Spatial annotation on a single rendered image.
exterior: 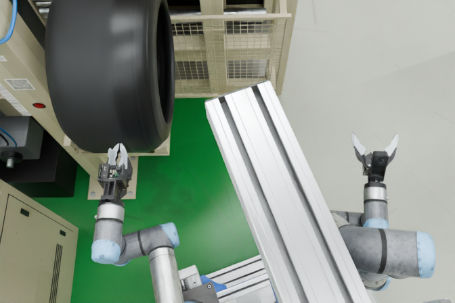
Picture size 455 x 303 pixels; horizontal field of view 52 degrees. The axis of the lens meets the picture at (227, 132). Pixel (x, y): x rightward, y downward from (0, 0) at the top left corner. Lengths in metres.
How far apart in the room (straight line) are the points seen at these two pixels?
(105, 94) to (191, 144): 1.45
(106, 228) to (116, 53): 0.48
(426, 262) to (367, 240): 0.15
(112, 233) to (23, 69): 0.60
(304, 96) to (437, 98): 0.79
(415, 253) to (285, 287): 0.78
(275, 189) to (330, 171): 2.19
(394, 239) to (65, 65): 0.99
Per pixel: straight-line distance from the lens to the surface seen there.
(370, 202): 1.60
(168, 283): 1.34
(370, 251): 1.26
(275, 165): 0.57
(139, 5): 1.41
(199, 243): 2.61
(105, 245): 1.33
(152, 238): 1.41
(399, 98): 3.03
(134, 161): 2.77
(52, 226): 2.39
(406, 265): 1.29
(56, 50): 1.41
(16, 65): 1.58
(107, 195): 1.36
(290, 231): 0.55
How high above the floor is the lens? 2.56
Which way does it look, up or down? 67 degrees down
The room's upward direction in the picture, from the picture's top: 4 degrees counter-clockwise
